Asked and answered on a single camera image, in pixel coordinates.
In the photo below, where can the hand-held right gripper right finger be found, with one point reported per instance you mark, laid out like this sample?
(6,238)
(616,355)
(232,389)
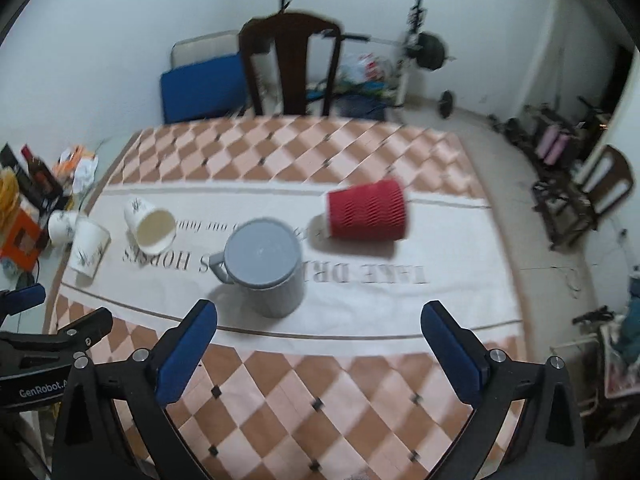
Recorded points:
(452,355)

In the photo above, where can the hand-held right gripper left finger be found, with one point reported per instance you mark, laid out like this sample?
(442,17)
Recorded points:
(187,355)

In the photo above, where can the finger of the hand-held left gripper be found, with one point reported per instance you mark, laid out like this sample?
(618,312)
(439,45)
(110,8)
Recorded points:
(25,296)
(85,327)

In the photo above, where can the red ribbed paper cup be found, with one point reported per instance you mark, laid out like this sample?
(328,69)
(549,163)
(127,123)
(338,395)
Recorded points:
(365,210)

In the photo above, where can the white paper cup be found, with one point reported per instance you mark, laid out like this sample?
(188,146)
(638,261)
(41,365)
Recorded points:
(89,250)
(60,227)
(155,230)

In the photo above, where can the orange box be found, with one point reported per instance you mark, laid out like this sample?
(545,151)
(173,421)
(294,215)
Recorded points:
(20,237)

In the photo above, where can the yellow bundle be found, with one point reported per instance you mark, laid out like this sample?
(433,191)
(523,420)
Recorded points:
(7,197)

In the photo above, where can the grey mug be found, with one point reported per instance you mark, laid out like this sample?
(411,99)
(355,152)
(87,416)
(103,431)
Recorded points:
(270,280)

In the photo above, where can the checkered tablecloth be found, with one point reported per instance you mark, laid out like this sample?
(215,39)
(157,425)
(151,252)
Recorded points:
(300,400)

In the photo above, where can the dark glass bottle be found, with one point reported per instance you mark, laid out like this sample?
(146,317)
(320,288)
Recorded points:
(40,172)

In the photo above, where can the crumpled white paper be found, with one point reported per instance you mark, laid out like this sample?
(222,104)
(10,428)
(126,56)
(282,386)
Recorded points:
(85,175)

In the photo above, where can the orange snack packet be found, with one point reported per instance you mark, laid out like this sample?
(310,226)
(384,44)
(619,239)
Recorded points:
(70,160)

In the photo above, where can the brown wooden chair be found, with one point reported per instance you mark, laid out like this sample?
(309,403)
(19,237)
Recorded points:
(602,185)

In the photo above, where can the pink bottle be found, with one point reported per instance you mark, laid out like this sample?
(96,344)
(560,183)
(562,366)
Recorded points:
(549,142)
(561,149)

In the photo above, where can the small black weight plate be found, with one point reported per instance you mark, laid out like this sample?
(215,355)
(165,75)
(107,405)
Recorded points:
(445,104)

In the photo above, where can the blue cushion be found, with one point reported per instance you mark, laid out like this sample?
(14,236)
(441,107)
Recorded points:
(200,87)

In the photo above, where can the white weight rack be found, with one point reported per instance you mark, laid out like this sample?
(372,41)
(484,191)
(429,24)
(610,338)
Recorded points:
(407,75)

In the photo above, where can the white plastic bag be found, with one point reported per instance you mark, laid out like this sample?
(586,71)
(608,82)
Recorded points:
(367,67)

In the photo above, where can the dark wooden chair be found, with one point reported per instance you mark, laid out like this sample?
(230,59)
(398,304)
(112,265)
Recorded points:
(292,70)

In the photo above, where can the barbell with black plate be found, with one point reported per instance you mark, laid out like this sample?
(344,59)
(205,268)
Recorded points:
(430,51)

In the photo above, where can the white board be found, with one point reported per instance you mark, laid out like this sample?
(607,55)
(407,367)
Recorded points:
(200,45)

